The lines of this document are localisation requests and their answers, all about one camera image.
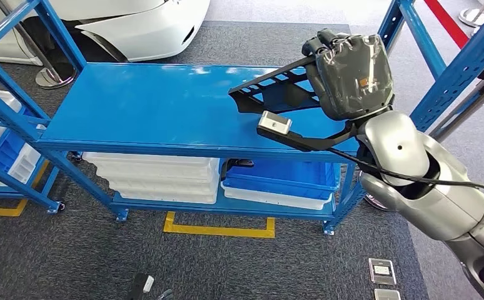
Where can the steel floor cover plate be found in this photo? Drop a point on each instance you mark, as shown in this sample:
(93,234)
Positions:
(387,295)

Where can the white plastic tray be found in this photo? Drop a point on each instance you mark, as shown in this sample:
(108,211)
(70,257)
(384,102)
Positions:
(151,159)
(159,174)
(267,199)
(167,198)
(163,187)

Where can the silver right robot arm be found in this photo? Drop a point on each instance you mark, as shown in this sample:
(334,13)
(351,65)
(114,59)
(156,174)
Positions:
(432,207)

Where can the blue storage bin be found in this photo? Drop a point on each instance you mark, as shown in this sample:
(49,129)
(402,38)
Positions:
(6,153)

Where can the yellow floor tape outline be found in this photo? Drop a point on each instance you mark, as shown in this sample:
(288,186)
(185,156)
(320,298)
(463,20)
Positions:
(1,212)
(217,231)

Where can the red floor strip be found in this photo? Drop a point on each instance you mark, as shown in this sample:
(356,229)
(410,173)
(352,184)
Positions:
(447,22)

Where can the chrome stanchion post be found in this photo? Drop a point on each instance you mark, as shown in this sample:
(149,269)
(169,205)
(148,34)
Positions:
(55,78)
(474,17)
(374,203)

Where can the black plastic plate frame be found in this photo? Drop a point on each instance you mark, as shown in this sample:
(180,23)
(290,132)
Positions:
(283,97)

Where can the steel floor socket outlet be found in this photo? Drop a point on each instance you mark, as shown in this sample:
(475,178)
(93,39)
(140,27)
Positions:
(382,271)

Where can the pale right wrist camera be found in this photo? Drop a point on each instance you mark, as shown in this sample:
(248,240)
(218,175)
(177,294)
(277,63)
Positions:
(274,122)

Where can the blue metal shelf rack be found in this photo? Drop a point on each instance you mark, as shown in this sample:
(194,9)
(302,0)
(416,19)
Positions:
(35,194)
(142,107)

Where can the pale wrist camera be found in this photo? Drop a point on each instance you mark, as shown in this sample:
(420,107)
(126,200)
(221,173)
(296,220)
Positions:
(148,283)
(274,122)

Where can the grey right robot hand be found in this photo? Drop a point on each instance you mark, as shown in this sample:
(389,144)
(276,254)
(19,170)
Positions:
(354,78)

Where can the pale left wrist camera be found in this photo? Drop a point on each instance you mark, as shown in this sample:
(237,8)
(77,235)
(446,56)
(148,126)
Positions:
(148,283)

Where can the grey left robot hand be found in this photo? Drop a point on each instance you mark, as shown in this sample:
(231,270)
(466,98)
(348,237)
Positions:
(165,294)

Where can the white car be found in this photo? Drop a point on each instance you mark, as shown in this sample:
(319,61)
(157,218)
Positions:
(142,29)

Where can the black left camera bracket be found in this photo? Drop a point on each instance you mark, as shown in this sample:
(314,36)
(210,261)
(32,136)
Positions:
(136,288)

